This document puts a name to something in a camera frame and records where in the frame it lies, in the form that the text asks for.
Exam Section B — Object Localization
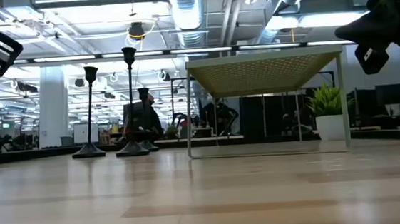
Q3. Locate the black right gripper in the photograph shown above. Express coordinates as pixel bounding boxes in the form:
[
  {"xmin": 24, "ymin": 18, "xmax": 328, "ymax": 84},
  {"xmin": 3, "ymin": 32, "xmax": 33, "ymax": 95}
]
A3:
[{"xmin": 332, "ymin": 0, "xmax": 400, "ymax": 77}]

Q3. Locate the medium black candlestick holder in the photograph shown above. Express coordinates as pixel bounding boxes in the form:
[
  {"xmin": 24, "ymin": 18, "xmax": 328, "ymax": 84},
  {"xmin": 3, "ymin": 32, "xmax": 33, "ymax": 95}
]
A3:
[{"xmin": 64, "ymin": 65, "xmax": 107, "ymax": 160}]

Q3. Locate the short black candlestick holder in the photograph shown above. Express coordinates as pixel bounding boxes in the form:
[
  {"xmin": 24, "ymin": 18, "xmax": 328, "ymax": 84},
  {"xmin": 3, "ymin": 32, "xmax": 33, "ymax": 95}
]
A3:
[{"xmin": 134, "ymin": 86, "xmax": 160, "ymax": 154}]

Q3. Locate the tall black candlestick holder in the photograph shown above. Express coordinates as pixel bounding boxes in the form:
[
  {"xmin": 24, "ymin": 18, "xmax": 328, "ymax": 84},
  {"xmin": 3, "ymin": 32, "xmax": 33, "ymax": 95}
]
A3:
[{"xmin": 107, "ymin": 45, "xmax": 150, "ymax": 158}]

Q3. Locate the black monitor on arm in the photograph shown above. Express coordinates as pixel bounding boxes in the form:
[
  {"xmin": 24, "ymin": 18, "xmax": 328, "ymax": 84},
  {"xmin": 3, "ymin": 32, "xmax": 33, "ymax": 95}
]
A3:
[{"xmin": 374, "ymin": 83, "xmax": 400, "ymax": 107}]

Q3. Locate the green plant in white pot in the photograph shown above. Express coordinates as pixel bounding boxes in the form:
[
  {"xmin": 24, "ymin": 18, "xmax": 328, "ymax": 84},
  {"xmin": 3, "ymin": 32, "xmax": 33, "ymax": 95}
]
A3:
[{"xmin": 304, "ymin": 81, "xmax": 359, "ymax": 143}]

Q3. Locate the mint green perforated metal shelf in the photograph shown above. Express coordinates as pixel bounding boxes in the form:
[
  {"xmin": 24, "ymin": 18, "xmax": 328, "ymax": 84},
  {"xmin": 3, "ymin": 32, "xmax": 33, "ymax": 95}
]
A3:
[{"xmin": 180, "ymin": 44, "xmax": 353, "ymax": 165}]

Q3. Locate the white cabinet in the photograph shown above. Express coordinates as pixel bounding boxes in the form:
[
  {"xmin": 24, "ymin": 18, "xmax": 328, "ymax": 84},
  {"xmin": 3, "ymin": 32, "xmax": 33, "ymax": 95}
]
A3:
[{"xmin": 71, "ymin": 122, "xmax": 100, "ymax": 145}]

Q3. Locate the black ceiling fixture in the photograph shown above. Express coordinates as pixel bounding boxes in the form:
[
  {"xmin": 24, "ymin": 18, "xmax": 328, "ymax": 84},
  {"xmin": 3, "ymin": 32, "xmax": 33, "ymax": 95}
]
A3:
[{"xmin": 127, "ymin": 21, "xmax": 146, "ymax": 41}]

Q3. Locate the black background robot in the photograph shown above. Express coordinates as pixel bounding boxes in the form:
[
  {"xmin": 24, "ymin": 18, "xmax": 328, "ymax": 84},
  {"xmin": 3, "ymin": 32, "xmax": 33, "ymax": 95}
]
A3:
[{"xmin": 199, "ymin": 100, "xmax": 241, "ymax": 138}]

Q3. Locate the person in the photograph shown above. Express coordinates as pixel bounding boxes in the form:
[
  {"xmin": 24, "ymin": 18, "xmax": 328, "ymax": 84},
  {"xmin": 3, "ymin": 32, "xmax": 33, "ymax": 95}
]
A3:
[{"xmin": 146, "ymin": 91, "xmax": 165, "ymax": 138}]

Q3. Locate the silver ventilation duct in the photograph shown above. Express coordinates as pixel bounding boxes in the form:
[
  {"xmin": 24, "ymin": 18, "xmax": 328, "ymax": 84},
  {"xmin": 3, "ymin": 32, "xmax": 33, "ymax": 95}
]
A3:
[{"xmin": 168, "ymin": 0, "xmax": 210, "ymax": 50}]

